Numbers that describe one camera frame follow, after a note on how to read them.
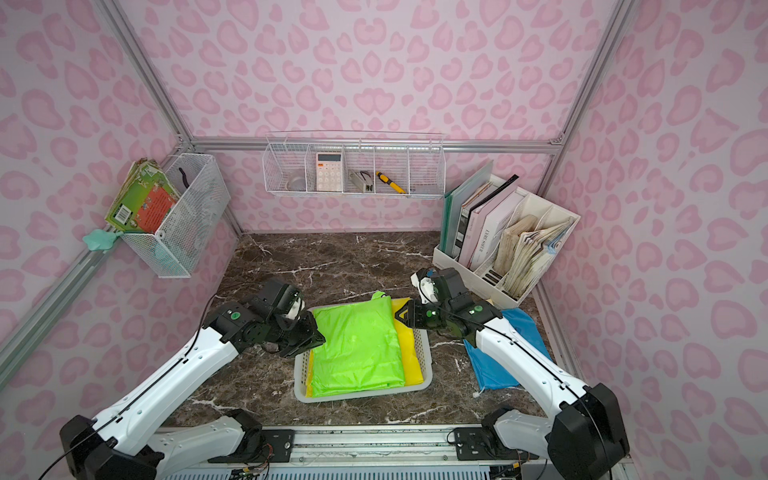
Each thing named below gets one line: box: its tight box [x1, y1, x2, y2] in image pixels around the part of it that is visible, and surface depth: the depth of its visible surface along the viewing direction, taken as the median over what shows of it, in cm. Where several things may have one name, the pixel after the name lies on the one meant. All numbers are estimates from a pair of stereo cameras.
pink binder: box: [459, 178, 519, 268], surface depth 89 cm
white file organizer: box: [433, 174, 581, 310], surface depth 94 cm
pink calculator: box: [316, 152, 343, 192], surface depth 97 cm
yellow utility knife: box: [375, 171, 407, 194], surface depth 100 cm
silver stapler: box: [348, 169, 374, 193], surface depth 102 cm
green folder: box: [440, 159, 494, 255], surface depth 92 cm
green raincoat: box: [311, 291, 405, 398], surface depth 78 cm
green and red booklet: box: [105, 158, 181, 234], surface depth 73 cm
